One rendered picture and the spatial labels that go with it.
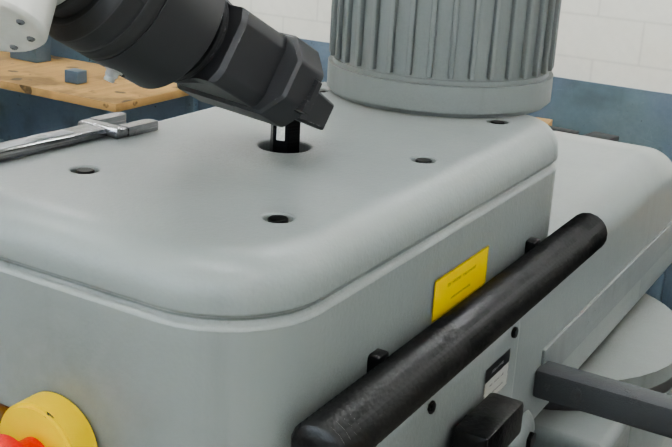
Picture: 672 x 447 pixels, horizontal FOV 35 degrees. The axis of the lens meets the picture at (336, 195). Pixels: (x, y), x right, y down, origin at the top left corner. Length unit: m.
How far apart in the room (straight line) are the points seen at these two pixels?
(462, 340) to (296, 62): 0.20
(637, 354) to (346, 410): 0.75
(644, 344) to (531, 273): 0.55
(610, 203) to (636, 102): 3.83
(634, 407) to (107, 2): 0.63
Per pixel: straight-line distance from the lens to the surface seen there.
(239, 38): 0.65
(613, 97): 5.05
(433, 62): 0.86
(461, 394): 0.83
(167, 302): 0.54
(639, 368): 1.25
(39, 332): 0.61
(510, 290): 0.75
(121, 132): 0.75
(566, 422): 1.19
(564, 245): 0.85
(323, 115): 0.74
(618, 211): 1.22
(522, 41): 0.88
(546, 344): 1.05
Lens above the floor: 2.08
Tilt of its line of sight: 17 degrees down
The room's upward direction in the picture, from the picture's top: 3 degrees clockwise
